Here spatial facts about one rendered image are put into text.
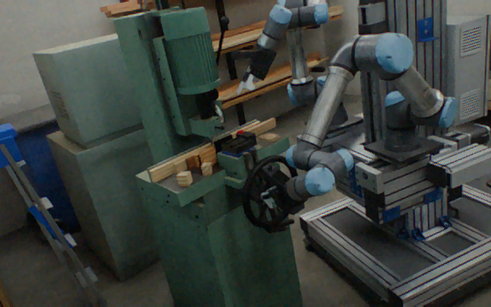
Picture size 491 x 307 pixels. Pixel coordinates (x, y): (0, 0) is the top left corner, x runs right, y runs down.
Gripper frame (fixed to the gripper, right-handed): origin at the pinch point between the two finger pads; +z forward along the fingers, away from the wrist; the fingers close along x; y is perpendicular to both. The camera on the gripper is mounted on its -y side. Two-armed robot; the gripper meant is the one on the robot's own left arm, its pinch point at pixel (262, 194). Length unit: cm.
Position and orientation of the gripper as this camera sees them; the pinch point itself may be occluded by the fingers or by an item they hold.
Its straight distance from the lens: 149.3
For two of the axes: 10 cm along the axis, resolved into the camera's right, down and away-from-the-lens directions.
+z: -4.2, 2.5, 8.7
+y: 5.3, 8.5, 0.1
